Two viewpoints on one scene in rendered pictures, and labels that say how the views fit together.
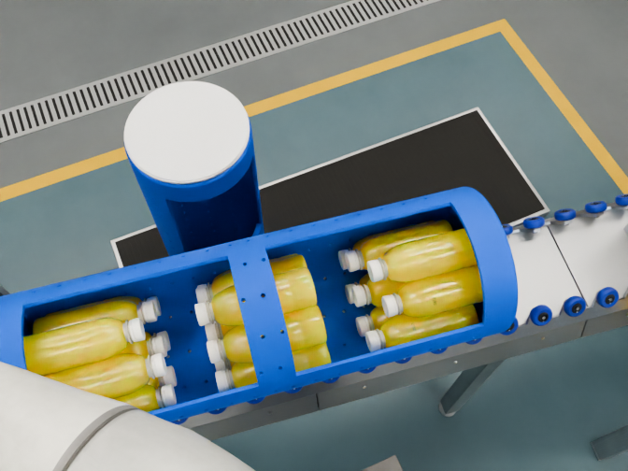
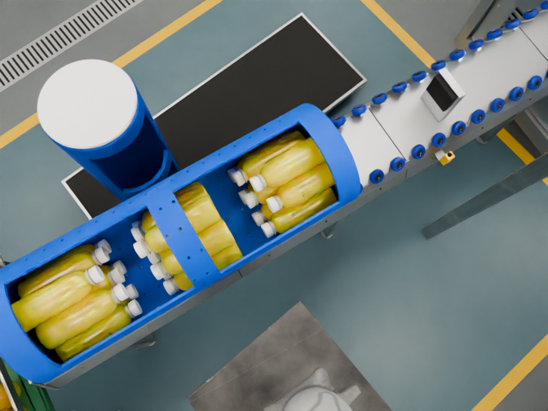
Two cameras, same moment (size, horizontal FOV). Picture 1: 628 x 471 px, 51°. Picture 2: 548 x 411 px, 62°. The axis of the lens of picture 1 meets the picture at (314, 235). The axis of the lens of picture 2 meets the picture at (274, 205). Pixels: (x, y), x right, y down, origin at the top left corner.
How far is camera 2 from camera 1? 0.17 m
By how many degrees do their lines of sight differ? 14
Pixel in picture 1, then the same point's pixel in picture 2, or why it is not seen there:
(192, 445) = not seen: outside the picture
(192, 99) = (84, 76)
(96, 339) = (68, 291)
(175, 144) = (81, 117)
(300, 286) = (205, 212)
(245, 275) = (163, 217)
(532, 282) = (366, 152)
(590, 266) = (403, 131)
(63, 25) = not seen: outside the picture
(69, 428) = not seen: outside the picture
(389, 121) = (240, 37)
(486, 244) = (330, 148)
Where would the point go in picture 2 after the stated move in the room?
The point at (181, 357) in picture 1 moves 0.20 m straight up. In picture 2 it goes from (136, 273) to (113, 263)
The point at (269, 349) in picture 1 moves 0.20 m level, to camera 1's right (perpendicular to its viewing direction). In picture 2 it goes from (196, 264) to (282, 242)
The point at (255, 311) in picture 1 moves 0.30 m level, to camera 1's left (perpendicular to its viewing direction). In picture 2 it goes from (178, 241) to (39, 276)
